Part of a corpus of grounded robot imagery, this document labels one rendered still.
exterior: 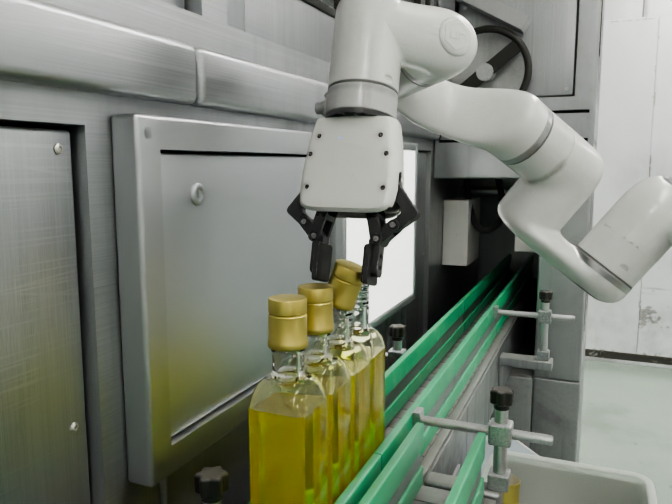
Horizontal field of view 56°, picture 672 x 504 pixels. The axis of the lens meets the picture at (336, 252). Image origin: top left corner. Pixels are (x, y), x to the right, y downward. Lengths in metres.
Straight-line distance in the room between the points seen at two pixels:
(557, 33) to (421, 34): 0.96
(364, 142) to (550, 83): 1.02
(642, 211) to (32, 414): 0.68
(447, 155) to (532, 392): 0.63
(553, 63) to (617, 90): 2.75
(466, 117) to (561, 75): 0.82
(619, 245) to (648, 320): 3.63
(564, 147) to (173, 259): 0.48
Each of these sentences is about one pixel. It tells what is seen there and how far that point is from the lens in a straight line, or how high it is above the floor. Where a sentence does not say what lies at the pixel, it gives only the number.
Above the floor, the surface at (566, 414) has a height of 0.67.
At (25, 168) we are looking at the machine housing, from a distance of 0.54.
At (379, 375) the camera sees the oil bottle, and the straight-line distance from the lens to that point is 0.73.
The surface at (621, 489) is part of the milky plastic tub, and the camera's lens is 1.05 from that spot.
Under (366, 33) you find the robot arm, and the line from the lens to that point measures 0.68.
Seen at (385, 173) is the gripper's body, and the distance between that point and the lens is 0.63.
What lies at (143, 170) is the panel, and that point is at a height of 1.27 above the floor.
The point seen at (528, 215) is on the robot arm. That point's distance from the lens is 0.84.
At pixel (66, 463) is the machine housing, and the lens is 0.61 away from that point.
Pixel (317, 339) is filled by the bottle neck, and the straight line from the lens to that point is 0.60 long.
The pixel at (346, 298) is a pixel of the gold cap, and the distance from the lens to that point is 0.64.
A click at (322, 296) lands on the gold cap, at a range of 0.59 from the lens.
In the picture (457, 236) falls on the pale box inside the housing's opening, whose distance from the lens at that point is 1.76.
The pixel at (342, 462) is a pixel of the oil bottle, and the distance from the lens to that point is 0.65.
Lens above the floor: 1.28
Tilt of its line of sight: 8 degrees down
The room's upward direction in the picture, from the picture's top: straight up
